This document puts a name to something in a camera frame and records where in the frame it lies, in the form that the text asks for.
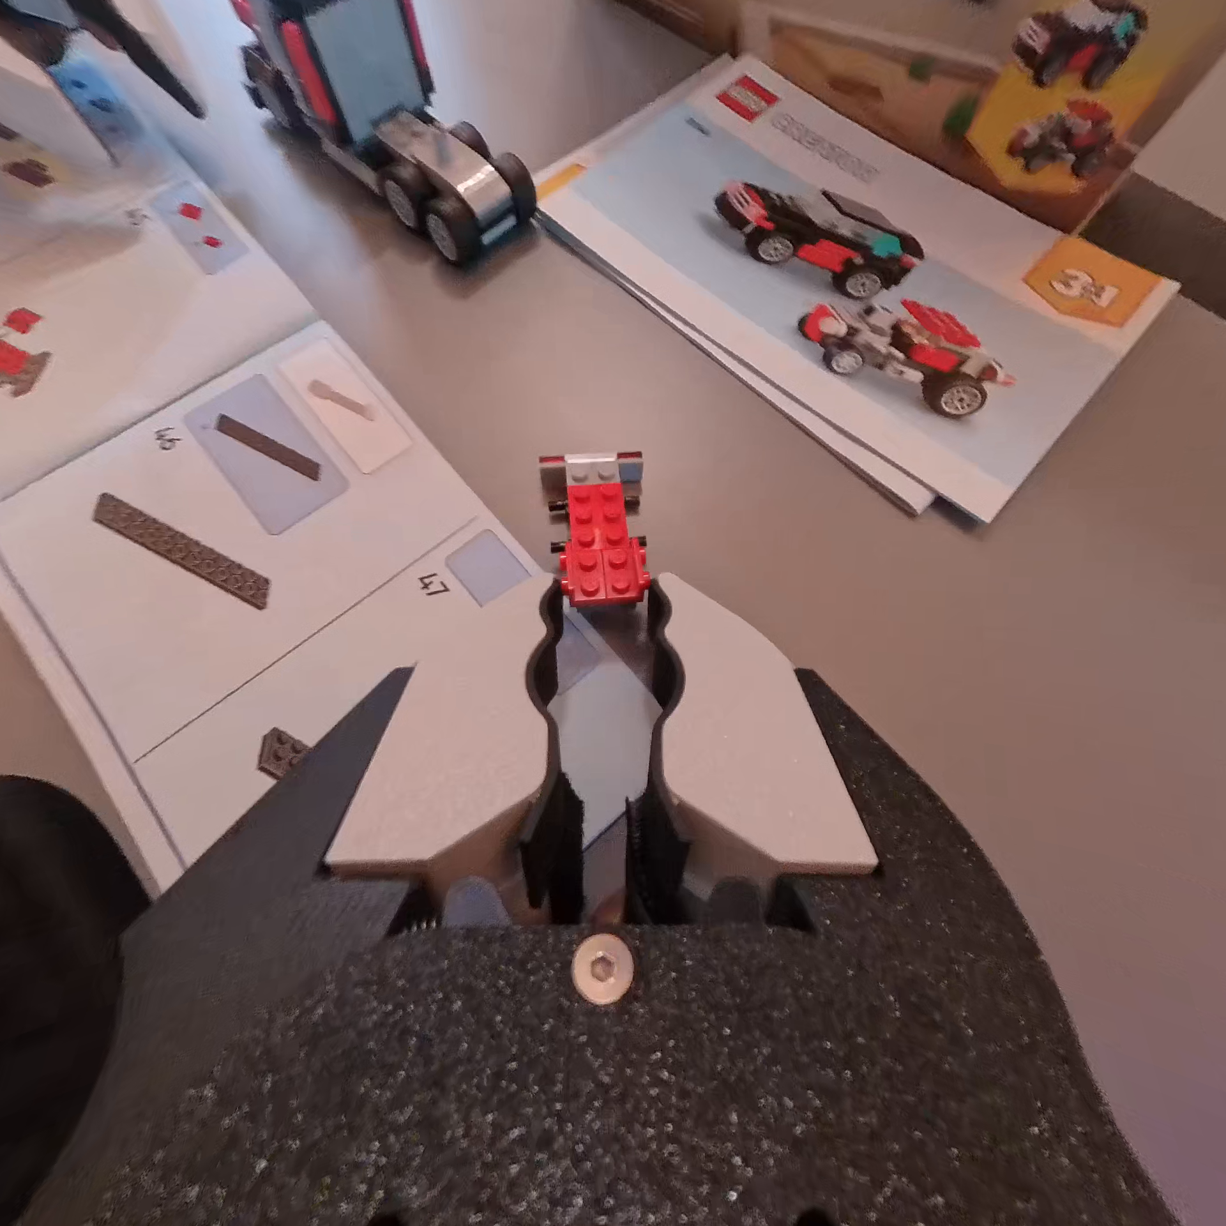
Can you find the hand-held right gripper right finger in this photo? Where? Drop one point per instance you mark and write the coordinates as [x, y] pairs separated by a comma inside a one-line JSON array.
[[757, 767]]

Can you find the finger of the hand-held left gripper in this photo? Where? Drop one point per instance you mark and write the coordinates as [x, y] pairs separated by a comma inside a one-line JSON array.
[[49, 116]]

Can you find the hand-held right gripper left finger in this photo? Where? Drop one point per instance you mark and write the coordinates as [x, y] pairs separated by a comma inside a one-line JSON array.
[[450, 767]]

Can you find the grey red lego assembly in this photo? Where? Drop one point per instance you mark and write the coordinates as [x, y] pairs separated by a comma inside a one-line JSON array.
[[604, 546]]

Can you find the black red lego truck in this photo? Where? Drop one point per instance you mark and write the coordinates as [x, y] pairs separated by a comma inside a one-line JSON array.
[[364, 95]]

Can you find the open lego instruction booklet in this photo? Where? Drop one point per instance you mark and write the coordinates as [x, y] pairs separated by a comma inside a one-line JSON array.
[[192, 651]]

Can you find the lego set box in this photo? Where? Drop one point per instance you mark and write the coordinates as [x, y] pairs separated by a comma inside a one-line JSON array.
[[882, 87]]

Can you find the car cover instruction booklet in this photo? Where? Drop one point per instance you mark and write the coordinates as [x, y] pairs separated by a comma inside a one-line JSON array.
[[958, 402]]

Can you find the black quilted wrist pad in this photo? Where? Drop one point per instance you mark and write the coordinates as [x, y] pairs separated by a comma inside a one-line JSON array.
[[58, 958]]

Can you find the grey desk mat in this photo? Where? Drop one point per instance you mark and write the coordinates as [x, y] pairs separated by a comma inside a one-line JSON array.
[[1168, 240]]

